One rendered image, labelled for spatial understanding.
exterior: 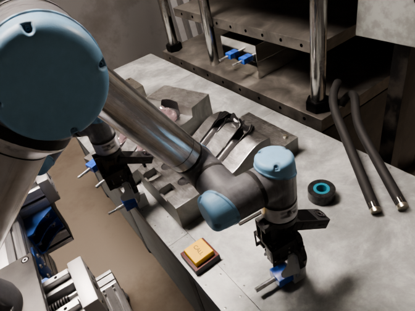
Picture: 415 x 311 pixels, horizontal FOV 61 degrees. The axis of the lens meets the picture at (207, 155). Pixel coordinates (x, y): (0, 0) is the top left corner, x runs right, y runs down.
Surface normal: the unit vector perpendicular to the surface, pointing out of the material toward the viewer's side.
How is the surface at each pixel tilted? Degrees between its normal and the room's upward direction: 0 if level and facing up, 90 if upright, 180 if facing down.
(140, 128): 93
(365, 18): 90
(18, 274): 0
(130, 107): 82
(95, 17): 90
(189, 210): 90
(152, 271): 0
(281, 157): 0
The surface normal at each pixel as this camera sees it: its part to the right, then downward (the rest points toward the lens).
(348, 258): -0.18, -0.77
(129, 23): 0.53, 0.44
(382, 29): -0.80, 0.48
